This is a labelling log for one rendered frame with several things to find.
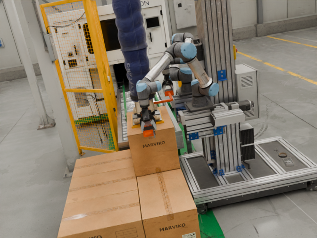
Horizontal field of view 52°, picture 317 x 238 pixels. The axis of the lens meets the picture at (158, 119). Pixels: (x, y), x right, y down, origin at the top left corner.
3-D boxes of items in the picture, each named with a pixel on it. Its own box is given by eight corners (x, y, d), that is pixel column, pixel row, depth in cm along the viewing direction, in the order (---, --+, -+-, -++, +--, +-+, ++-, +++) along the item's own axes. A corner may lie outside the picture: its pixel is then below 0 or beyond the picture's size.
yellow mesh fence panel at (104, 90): (75, 155, 474) (34, 5, 400) (79, 152, 482) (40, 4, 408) (121, 163, 429) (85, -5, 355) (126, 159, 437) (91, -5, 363)
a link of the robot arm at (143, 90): (149, 82, 227) (139, 86, 222) (151, 97, 231) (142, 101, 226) (143, 81, 233) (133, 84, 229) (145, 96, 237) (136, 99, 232)
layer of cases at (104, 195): (85, 191, 349) (76, 159, 335) (175, 173, 356) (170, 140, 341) (70, 280, 237) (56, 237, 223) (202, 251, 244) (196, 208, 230)
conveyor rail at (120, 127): (118, 99, 567) (116, 89, 560) (121, 98, 567) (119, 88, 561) (120, 158, 351) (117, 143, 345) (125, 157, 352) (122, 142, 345)
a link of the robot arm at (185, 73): (190, 82, 320) (188, 69, 316) (178, 82, 326) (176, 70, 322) (194, 79, 330) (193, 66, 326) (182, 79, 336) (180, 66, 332)
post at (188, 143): (187, 153, 426) (177, 80, 391) (192, 152, 427) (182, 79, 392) (188, 155, 420) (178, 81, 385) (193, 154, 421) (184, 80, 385)
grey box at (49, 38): (54, 58, 387) (47, 33, 377) (58, 58, 388) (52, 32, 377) (51, 61, 369) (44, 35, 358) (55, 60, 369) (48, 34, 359)
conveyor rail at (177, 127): (154, 92, 571) (153, 82, 565) (157, 92, 572) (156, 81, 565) (179, 147, 356) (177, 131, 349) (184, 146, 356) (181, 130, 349)
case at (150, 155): (133, 148, 339) (126, 112, 325) (171, 140, 341) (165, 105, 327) (135, 176, 283) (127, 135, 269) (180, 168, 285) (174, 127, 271)
